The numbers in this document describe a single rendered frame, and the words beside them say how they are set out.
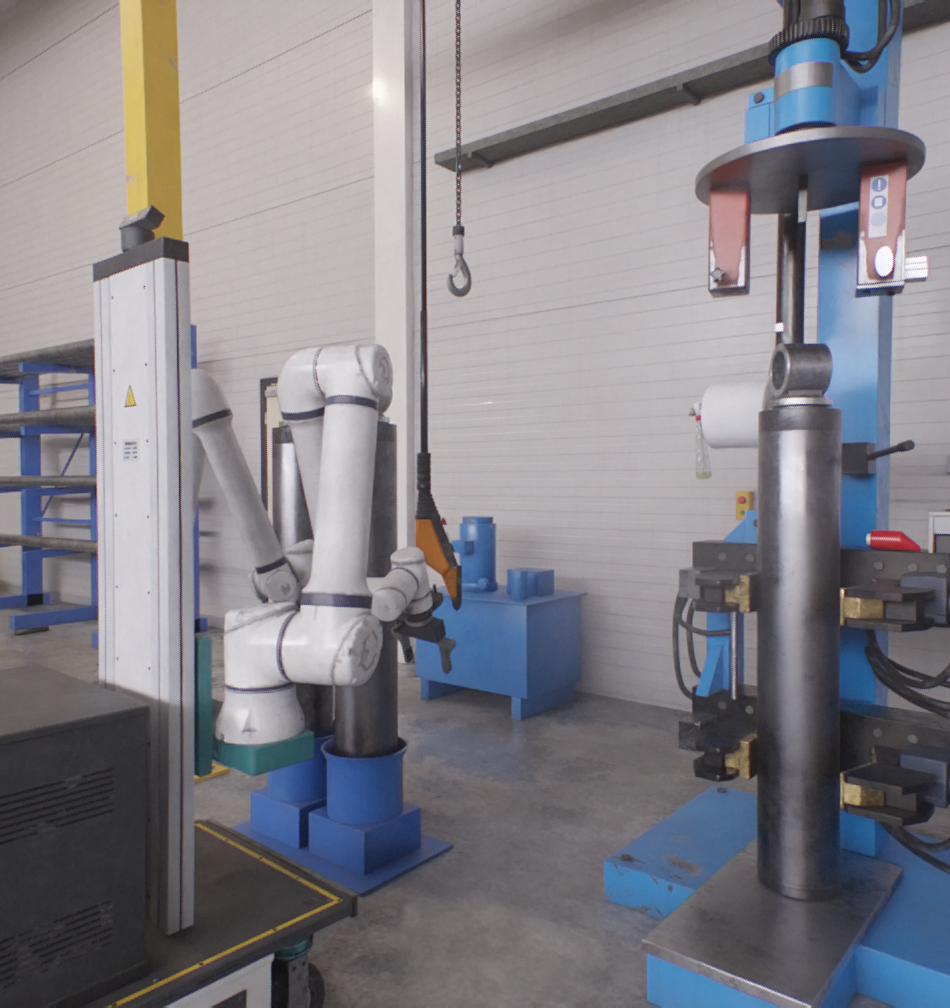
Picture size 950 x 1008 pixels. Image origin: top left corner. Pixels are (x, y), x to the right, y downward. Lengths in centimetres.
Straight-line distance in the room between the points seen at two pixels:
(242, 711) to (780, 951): 140
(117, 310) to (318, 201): 499
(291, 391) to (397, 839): 168
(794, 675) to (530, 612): 230
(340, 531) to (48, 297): 890
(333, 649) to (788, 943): 135
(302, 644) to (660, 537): 335
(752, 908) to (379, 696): 126
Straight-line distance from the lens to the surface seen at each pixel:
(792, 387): 250
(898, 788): 243
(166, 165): 408
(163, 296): 194
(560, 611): 482
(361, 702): 290
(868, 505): 289
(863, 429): 290
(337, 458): 184
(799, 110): 266
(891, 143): 251
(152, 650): 199
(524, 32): 607
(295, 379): 195
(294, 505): 306
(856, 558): 268
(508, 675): 467
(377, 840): 300
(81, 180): 1015
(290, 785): 321
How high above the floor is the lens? 127
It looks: 2 degrees down
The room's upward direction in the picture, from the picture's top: straight up
